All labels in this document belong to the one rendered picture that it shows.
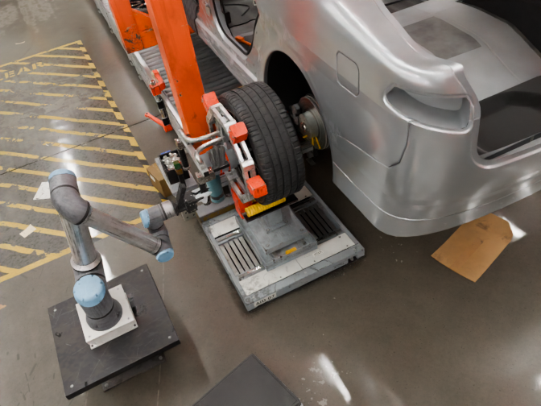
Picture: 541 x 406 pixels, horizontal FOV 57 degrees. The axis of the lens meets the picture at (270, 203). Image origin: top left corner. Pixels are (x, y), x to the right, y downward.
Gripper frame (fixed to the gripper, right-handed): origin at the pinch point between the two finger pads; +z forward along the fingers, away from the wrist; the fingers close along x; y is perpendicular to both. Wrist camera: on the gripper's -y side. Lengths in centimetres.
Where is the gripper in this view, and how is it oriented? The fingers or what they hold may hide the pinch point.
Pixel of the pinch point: (208, 189)
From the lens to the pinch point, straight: 259.4
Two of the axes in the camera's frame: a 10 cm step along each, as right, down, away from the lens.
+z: 8.9, -3.8, 2.4
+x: 4.3, 5.9, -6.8
